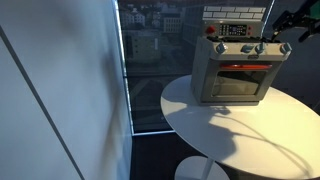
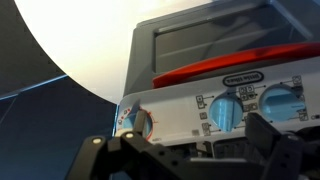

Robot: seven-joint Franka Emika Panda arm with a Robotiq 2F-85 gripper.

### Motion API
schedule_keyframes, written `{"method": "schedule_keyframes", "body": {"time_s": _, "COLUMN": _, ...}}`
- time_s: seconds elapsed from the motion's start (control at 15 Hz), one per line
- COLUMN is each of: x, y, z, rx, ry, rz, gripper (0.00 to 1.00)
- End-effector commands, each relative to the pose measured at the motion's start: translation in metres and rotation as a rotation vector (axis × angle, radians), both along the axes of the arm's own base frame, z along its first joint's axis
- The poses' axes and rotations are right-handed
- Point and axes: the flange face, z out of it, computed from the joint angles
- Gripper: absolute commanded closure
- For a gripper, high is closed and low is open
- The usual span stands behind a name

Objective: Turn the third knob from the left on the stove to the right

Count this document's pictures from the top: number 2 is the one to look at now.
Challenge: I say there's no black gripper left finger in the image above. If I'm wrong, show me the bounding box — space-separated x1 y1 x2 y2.
64 109 208 180

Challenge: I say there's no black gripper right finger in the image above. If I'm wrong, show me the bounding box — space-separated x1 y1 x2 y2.
244 112 320 180

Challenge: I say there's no blue stove knob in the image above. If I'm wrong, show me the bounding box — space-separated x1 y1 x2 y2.
208 94 245 133
258 83 307 124

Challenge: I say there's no blue knob with red dial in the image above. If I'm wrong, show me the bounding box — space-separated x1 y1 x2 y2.
115 105 155 140

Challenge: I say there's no grey toy stove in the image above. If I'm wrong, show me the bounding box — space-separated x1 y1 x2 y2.
113 0 320 164

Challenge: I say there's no grey oven door red handle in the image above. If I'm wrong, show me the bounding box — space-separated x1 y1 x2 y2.
123 0 320 98

